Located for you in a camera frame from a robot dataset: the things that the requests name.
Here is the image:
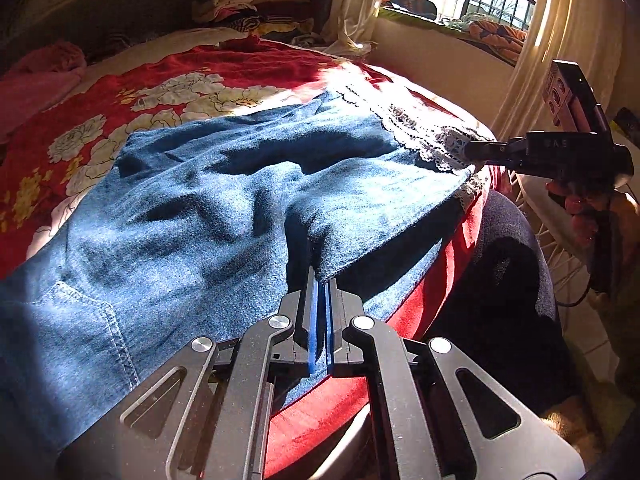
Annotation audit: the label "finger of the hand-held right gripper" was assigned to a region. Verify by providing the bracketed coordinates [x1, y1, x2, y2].
[465, 140, 516, 167]

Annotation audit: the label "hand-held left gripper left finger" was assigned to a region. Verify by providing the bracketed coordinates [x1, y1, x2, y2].
[55, 266, 321, 480]

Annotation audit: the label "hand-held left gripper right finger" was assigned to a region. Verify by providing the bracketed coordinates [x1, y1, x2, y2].
[327, 282, 586, 480]

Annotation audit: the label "blue denim pants lace trim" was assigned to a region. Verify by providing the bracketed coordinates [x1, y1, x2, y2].
[0, 87, 498, 461]

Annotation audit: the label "person's right hand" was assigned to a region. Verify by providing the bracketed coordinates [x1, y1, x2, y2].
[546, 177, 603, 250]

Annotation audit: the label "orange floral cloth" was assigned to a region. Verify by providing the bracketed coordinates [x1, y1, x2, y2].
[467, 22, 530, 63]

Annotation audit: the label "person's leg dark trousers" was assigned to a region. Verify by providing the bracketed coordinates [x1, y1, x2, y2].
[425, 190, 576, 416]

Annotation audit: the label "dark green cloth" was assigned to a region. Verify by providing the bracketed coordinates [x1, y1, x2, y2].
[382, 0, 440, 20]

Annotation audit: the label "pile of folded clothes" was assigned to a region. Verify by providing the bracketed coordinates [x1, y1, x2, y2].
[192, 0, 333, 46]

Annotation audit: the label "red floral blanket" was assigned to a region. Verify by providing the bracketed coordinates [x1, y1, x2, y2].
[0, 40, 506, 480]

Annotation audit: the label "white bed sheet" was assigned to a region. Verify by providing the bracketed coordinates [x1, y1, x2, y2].
[80, 27, 251, 81]

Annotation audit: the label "grey striped cloth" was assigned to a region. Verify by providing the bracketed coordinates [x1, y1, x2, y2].
[100, 32, 133, 51]

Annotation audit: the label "pink cloth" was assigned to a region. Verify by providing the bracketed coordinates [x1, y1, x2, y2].
[0, 42, 88, 141]

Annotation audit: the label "dark bed headboard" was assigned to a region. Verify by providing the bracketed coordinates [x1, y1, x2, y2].
[0, 0, 203, 61]

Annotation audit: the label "white wire rack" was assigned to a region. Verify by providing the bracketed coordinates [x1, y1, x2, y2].
[505, 170, 601, 303]

